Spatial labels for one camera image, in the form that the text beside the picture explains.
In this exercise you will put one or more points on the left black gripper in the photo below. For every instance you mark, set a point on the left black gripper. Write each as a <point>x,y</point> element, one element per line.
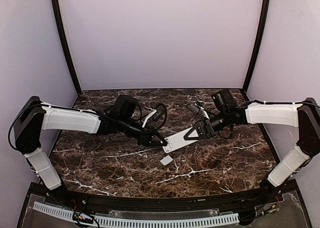
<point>144,139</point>

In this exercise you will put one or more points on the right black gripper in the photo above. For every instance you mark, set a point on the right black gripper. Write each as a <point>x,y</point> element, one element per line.
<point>207,130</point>

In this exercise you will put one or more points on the white battery cover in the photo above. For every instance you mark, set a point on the white battery cover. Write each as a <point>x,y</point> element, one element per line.
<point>166,160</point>

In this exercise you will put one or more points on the white remote control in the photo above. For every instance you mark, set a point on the white remote control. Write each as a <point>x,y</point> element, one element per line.
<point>177,141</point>

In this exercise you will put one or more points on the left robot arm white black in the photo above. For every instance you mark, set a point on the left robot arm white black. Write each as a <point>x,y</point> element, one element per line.
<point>37,116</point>

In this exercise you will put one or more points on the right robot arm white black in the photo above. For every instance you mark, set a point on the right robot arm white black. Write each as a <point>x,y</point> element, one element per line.
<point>304,115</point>

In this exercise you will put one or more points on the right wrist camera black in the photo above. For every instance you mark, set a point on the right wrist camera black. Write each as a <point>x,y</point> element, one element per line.
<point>194,108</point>

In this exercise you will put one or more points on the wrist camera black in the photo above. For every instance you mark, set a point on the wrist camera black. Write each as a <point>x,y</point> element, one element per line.
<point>194,108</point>
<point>160,112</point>

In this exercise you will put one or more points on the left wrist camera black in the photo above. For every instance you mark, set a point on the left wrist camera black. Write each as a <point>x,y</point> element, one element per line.
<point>160,112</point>

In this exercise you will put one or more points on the white slotted cable duct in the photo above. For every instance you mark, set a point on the white slotted cable duct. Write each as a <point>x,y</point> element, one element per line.
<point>116,218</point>

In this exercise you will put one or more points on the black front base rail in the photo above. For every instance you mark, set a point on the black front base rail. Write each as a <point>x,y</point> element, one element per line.
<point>285,209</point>

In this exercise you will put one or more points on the right black frame post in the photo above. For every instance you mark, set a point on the right black frame post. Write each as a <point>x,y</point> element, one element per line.
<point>257,45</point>

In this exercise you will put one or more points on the black frame post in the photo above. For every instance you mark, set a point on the black frame post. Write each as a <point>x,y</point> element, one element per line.
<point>257,45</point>
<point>65,47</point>

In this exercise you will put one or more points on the left black frame post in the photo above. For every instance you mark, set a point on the left black frame post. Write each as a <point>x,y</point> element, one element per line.
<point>65,47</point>

